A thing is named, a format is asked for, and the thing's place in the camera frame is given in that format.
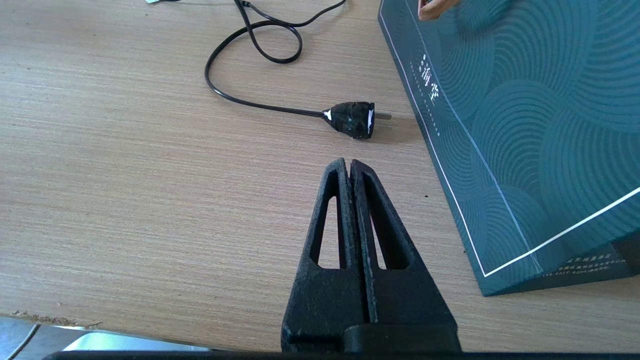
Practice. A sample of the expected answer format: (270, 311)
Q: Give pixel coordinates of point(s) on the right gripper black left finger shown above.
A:
(320, 300)

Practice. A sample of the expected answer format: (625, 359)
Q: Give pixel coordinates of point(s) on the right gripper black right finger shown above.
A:
(405, 300)

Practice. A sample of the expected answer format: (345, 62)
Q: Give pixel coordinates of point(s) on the light grey robot base panel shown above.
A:
(125, 344)

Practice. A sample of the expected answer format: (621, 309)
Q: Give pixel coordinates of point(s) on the dark blue gift bag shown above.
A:
(525, 150)

